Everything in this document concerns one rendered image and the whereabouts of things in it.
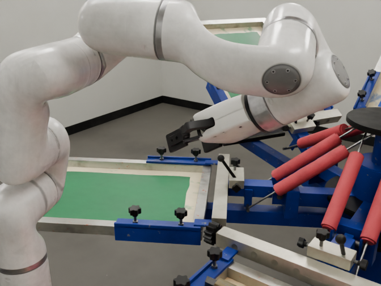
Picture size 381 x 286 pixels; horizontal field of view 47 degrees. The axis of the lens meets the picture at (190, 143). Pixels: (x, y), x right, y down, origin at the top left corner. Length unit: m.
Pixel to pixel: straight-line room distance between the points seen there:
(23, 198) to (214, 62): 0.45
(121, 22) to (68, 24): 4.67
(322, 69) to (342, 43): 4.58
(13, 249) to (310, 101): 0.57
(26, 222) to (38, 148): 0.14
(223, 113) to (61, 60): 0.25
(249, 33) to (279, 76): 2.19
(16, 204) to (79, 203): 1.00
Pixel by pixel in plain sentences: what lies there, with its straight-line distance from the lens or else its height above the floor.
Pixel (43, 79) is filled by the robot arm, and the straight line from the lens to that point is 0.66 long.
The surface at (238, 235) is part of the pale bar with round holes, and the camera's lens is 1.40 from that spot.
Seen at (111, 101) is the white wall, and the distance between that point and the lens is 5.83.
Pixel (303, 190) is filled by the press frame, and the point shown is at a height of 1.02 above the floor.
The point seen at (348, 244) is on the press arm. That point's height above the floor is 1.04.
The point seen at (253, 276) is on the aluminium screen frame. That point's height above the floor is 0.99.
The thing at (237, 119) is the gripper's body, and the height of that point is 1.60.
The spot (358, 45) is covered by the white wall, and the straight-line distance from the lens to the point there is 5.14.
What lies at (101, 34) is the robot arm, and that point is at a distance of 0.63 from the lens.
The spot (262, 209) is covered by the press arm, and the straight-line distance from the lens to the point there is 1.79.
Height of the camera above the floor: 1.80
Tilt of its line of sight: 21 degrees down
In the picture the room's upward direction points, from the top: straight up
